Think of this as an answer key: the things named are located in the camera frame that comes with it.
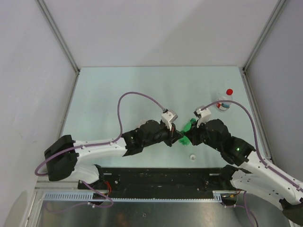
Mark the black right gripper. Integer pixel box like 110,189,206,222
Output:
184,119,222,152

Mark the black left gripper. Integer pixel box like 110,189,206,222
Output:
143,121,182,147

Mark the green plastic bottle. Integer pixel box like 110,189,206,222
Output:
178,118,197,146

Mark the clear bottle with red label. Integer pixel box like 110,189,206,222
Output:
215,94,233,111

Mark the red bottle cap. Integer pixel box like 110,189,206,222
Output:
226,89,233,96

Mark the clear bottle with orange label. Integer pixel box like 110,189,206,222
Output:
139,120,147,126

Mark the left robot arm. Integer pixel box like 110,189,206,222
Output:
45,120,182,189

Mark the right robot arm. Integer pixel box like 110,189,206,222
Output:
185,119,303,226

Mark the white bottle cap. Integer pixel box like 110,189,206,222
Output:
190,155,196,161

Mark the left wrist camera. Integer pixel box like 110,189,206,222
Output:
161,109,178,131

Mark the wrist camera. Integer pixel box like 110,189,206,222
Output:
194,106,211,128
161,109,178,131

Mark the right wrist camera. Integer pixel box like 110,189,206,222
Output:
194,106,211,128

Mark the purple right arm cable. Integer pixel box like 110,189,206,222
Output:
201,100,303,190

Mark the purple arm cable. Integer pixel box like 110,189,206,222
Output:
201,100,303,190
35,92,169,176

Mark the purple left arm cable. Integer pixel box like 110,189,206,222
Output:
35,92,169,176

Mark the grey slotted cable duct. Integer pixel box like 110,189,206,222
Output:
43,191,222,202

